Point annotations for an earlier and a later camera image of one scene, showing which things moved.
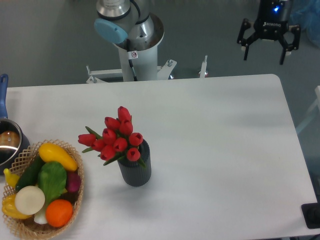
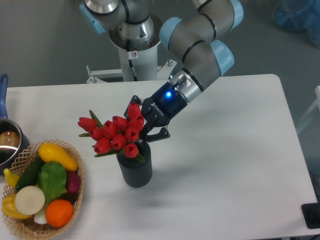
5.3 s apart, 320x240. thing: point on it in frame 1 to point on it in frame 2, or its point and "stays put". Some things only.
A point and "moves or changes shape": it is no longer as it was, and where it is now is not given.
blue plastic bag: x=306 y=14 stays put
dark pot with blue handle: x=14 y=143 stays put
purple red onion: x=73 y=181 stays put
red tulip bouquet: x=117 y=141 moves or changes shape
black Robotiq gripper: x=272 y=22 to x=158 y=109
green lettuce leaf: x=52 y=178 stays put
